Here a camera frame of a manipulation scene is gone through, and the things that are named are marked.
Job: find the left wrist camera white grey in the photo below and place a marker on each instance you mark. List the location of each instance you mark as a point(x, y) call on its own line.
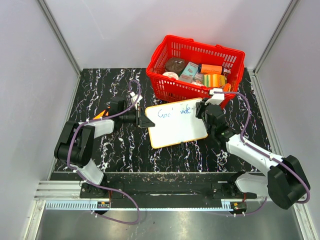
point(135, 99)

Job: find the pink white round item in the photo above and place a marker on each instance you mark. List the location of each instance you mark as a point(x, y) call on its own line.
point(171, 75)

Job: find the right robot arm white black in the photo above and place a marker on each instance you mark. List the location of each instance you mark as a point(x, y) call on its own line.
point(282, 179)

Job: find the white board yellow frame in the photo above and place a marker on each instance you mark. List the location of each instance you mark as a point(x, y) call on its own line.
point(175, 123)

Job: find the orange bottle blue cap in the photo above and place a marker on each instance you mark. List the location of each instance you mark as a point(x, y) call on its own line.
point(210, 69)

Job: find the red plastic shopping basket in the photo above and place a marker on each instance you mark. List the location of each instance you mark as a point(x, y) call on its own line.
point(172, 90)

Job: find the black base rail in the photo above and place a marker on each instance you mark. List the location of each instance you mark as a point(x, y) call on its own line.
point(167, 190)

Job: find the orange green sponge pack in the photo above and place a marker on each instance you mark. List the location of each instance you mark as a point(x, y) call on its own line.
point(103, 114)

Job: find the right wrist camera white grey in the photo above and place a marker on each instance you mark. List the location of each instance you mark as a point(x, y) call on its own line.
point(217, 96)

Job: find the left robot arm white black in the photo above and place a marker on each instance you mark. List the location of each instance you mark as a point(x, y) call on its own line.
point(75, 144)

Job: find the brown round chocolate item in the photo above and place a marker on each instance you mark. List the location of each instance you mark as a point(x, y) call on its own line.
point(175, 65)

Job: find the wrist camera white grey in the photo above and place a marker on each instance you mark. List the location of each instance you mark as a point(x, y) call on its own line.
point(217, 96)
point(135, 99)

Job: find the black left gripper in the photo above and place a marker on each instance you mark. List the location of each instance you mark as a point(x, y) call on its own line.
point(141, 120)

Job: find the striped sponge pack in basket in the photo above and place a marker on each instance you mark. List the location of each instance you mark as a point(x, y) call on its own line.
point(214, 80)

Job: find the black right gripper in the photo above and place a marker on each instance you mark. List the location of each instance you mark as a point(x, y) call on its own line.
point(200, 106)

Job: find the teal white small box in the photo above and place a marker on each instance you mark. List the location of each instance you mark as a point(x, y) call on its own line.
point(189, 72)

